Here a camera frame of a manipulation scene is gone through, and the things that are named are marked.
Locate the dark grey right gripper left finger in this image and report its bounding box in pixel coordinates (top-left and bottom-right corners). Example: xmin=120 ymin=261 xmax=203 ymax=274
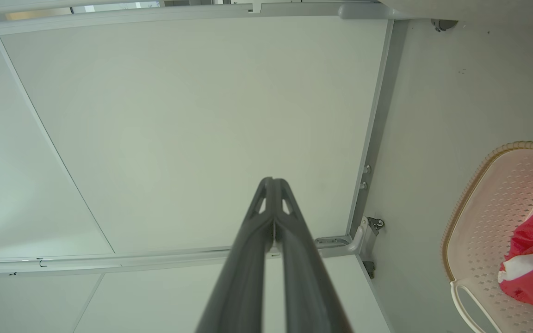
xmin=196 ymin=177 xmax=275 ymax=333

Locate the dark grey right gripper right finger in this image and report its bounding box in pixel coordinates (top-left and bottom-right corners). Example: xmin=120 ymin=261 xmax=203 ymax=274
xmin=274 ymin=179 xmax=353 ymax=333

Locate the silver hinge bracket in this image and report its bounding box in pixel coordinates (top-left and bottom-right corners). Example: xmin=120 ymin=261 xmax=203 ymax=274
xmin=347 ymin=216 xmax=385 ymax=279

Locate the grey metal partition post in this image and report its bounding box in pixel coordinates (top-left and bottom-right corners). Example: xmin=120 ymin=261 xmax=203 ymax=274
xmin=345 ymin=18 xmax=409 ymax=246

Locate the grey metal partition rail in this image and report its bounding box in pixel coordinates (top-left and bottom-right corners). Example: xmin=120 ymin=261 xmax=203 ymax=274
xmin=0 ymin=0 xmax=390 ymax=40

